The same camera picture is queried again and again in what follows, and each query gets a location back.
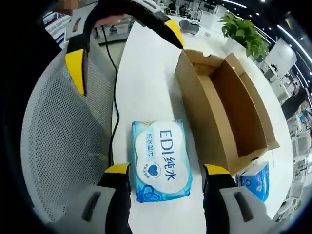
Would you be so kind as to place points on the green potted plant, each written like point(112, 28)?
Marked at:
point(243, 34)

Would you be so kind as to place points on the brown cardboard shoe box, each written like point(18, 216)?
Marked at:
point(243, 109)

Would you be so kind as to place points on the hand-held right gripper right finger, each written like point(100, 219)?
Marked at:
point(217, 195)

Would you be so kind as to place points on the light blue wet wipes pack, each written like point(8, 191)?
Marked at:
point(161, 158)

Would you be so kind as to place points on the blue soft tissue pack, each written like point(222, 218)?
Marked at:
point(253, 182)

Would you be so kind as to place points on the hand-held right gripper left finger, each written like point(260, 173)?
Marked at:
point(114, 195)

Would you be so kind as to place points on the small white cap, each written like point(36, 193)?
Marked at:
point(207, 34)

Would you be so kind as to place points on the white mesh office chair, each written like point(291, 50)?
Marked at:
point(61, 134)

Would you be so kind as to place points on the grey curved holder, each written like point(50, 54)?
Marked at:
point(187, 25)

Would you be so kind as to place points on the blue white wall board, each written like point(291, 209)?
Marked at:
point(54, 29)

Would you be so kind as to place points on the person's left hand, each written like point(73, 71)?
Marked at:
point(109, 20)

